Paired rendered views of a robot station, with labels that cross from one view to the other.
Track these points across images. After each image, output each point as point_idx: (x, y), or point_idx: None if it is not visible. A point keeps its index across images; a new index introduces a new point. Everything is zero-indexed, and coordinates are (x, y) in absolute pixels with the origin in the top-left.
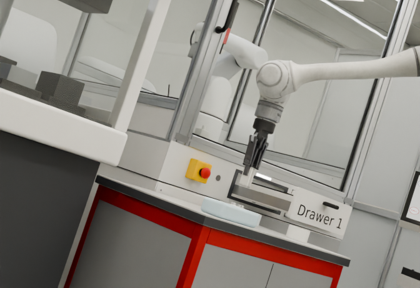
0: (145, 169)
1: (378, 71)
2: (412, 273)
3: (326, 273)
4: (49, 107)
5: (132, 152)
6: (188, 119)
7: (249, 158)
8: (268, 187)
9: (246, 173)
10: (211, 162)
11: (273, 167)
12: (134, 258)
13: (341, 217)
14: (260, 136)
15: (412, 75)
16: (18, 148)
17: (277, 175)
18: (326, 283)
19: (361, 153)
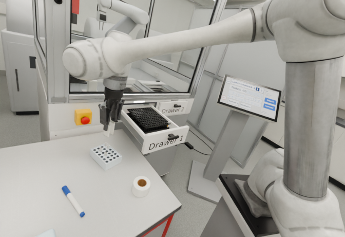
0: (46, 118)
1: (209, 40)
2: (226, 187)
3: (161, 222)
4: None
5: (44, 101)
6: (59, 85)
7: (102, 122)
8: None
9: (105, 130)
10: (95, 106)
11: (145, 95)
12: None
13: (182, 134)
14: (109, 103)
15: (244, 42)
16: None
17: (148, 98)
18: (163, 224)
19: (198, 72)
